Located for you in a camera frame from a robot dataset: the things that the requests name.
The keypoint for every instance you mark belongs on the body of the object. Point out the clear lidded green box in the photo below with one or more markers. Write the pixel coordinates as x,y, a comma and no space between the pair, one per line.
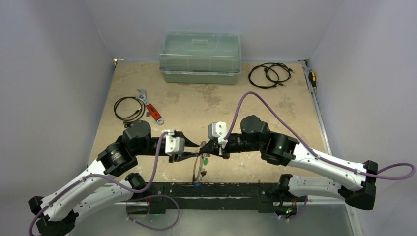
204,58

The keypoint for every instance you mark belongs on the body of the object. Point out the yellow black screwdriver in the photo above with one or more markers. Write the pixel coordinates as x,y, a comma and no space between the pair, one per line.
312,79

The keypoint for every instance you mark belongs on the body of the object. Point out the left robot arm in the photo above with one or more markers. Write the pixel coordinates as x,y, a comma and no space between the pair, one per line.
96,186

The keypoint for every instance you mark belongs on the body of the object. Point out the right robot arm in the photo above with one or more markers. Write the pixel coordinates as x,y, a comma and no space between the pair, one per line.
338,178

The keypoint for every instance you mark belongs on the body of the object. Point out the red handled adjustable wrench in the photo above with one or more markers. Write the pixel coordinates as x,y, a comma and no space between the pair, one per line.
151,109

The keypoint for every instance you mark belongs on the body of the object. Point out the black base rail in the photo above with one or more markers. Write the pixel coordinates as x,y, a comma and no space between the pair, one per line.
260,197

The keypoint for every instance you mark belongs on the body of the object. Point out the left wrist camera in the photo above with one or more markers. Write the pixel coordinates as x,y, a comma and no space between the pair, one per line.
172,144

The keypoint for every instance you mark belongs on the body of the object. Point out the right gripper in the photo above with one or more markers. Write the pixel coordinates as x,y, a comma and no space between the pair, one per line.
220,145

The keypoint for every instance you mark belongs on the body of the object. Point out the aluminium frame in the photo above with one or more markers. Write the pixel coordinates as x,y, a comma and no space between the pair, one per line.
292,210

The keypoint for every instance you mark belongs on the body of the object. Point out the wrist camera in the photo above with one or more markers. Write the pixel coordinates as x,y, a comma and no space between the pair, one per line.
172,144
218,131

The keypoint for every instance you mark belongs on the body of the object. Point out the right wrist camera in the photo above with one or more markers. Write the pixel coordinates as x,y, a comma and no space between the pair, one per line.
218,131

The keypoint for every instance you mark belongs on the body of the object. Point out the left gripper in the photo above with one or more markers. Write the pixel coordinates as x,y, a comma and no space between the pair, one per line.
179,157

